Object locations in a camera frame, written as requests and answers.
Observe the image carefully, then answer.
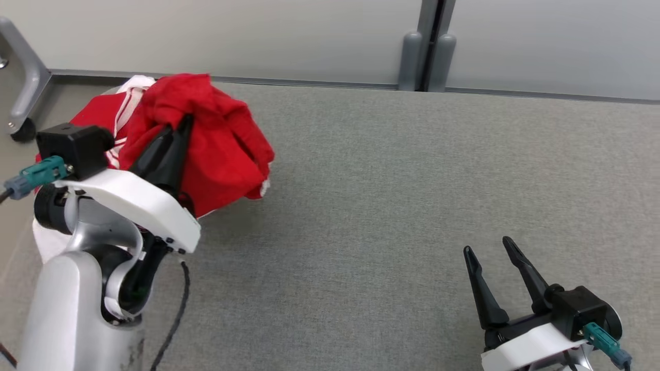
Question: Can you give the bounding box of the black caster wheel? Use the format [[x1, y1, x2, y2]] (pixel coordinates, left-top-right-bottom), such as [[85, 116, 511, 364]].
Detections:
[[10, 117, 38, 144]]

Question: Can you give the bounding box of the grey fabric sofa cushion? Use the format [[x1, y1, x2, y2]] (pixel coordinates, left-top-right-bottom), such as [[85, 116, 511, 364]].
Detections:
[[0, 77, 660, 371]]

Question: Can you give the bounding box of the right gripper black camera box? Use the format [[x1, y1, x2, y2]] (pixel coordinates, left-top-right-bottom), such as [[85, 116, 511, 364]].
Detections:
[[546, 285, 622, 342]]

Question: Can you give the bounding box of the left gripper black camera box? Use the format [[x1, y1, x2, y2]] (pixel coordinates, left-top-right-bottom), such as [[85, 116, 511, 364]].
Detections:
[[36, 123, 116, 180]]

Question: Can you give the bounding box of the right gripper teal cable connector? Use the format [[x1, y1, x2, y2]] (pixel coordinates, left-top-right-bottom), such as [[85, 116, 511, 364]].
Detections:
[[583, 322, 633, 369]]

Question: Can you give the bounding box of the left gripper teal cable connector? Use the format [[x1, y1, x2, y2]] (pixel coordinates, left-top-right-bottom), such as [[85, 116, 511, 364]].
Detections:
[[4, 156, 73, 201]]

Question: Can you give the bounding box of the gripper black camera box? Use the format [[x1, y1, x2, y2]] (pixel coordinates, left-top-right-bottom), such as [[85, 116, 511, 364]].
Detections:
[[36, 123, 116, 180], [546, 285, 622, 342]]

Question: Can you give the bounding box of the grey vertical partition column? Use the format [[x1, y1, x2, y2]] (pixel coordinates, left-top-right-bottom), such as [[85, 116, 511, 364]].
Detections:
[[416, 0, 457, 93]]

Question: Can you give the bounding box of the red shorts white waistband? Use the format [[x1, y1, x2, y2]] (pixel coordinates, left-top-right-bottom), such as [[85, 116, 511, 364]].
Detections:
[[118, 73, 276, 218]]

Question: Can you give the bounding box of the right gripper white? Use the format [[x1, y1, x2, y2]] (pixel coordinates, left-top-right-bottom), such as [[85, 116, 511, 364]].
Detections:
[[463, 236, 594, 371]]

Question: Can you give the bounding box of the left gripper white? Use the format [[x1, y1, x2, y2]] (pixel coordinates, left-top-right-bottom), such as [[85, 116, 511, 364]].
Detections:
[[53, 114, 202, 255]]

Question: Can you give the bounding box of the red white basketball jersey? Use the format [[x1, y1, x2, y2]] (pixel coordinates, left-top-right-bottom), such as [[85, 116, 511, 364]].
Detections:
[[31, 75, 156, 264]]

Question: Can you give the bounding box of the gripper teal cable connector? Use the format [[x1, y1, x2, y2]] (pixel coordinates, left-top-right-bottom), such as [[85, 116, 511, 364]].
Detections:
[[583, 322, 633, 369], [4, 156, 73, 201]]

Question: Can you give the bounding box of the grey partition base rail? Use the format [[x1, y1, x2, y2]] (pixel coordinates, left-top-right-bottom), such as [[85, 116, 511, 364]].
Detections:
[[49, 69, 660, 105]]

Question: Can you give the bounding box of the grey metal frame leg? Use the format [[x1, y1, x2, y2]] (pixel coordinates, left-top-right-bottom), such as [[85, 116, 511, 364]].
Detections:
[[0, 15, 54, 136]]

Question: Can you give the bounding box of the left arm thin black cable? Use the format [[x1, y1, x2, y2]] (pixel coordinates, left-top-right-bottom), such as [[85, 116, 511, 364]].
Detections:
[[149, 260, 192, 371]]

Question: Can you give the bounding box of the grey rounded partition post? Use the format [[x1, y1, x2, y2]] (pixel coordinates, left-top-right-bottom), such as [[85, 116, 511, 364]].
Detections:
[[427, 33, 457, 94], [398, 31, 424, 92]]

